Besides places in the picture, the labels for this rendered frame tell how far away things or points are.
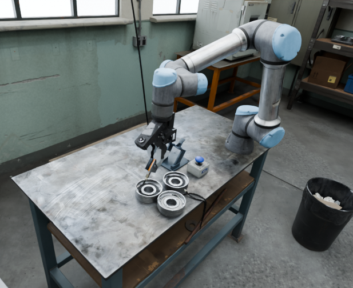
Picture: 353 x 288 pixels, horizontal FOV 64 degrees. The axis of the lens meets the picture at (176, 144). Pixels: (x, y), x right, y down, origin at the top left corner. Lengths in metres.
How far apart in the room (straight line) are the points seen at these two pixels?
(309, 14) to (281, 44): 3.55
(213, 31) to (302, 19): 1.74
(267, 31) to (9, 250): 1.86
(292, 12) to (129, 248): 4.22
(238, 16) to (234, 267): 2.31
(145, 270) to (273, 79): 0.90
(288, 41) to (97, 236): 0.94
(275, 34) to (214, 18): 2.18
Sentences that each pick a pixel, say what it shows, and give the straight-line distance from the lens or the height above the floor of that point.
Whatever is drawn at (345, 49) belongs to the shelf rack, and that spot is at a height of 0.97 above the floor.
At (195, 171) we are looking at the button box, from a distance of 1.24.
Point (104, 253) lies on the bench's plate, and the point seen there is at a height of 0.80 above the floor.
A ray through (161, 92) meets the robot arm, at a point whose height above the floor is 1.22.
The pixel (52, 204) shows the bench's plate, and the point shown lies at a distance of 1.12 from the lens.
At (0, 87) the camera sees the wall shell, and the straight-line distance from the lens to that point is 2.40.
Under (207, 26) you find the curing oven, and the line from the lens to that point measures 3.33.
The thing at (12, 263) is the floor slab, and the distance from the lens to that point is 2.04.
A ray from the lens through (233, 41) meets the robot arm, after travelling 1.18.
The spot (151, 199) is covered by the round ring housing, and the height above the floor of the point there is 0.83.
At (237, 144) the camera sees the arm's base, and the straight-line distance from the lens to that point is 1.45.
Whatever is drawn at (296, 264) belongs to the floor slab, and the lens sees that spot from 2.17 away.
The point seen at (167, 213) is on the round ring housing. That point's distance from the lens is 1.03.
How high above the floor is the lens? 1.56
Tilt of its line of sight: 31 degrees down
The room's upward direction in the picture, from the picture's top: 7 degrees clockwise
